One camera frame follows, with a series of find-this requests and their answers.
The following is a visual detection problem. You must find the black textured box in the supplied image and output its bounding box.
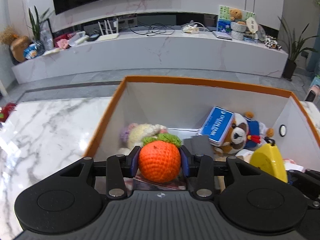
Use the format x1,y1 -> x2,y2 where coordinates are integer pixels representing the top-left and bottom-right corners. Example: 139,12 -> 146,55
183,135 -> 214,159

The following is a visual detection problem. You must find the illustrated card box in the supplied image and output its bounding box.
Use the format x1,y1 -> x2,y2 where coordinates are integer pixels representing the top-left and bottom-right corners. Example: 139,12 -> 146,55
124,176 -> 186,191

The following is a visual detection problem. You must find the crochet bunny with flowers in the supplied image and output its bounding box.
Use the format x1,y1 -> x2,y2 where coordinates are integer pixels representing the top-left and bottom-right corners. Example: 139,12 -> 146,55
117,123 -> 168,155

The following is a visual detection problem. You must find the orange crochet fruit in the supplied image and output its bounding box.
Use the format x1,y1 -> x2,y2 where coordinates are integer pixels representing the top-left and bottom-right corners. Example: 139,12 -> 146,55
138,133 -> 182,183

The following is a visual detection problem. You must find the blue ocean park tag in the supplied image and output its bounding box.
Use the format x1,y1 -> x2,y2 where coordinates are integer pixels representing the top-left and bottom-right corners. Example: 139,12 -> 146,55
197,106 -> 235,146

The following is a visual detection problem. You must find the yellow banana toy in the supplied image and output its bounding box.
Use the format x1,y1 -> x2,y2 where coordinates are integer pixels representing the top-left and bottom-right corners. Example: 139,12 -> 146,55
249,137 -> 288,183

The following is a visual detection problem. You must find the red panda sailor plush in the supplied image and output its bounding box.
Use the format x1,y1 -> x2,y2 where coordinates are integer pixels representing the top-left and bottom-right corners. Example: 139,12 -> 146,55
213,112 -> 274,156

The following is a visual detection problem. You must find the orange cardboard storage box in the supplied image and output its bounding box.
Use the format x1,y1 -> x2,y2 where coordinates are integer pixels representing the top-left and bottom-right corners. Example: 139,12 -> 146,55
85,76 -> 319,170

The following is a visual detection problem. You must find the brown cardboard box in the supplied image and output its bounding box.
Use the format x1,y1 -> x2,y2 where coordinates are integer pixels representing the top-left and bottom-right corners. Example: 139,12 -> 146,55
217,176 -> 226,192

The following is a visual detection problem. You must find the pink space heater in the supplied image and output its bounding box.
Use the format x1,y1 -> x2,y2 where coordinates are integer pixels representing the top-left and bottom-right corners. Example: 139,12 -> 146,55
304,85 -> 320,103

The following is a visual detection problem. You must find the white marble tv bench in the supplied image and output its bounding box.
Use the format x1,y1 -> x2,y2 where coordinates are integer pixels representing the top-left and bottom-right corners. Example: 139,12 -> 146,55
12,30 -> 287,83

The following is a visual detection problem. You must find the red feather decoration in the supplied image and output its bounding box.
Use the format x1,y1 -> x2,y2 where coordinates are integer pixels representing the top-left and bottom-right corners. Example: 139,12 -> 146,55
0,102 -> 17,122

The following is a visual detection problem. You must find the white wifi router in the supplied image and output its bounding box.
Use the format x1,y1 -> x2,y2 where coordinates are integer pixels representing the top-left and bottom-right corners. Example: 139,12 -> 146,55
97,19 -> 119,41

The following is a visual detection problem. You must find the potted green plant right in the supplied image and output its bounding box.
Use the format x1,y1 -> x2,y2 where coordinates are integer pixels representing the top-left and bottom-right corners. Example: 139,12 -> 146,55
279,18 -> 319,81

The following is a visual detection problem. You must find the teddy bear on stand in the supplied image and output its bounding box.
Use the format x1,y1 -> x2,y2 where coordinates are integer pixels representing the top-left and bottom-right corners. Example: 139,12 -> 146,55
229,8 -> 247,41

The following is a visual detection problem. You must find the brown gourd vase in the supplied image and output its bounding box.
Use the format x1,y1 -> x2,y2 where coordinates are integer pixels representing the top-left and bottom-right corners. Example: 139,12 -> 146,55
10,36 -> 31,62

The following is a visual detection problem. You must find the potted plant left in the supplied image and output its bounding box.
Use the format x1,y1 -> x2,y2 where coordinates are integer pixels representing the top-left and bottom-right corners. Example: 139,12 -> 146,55
28,6 -> 53,56

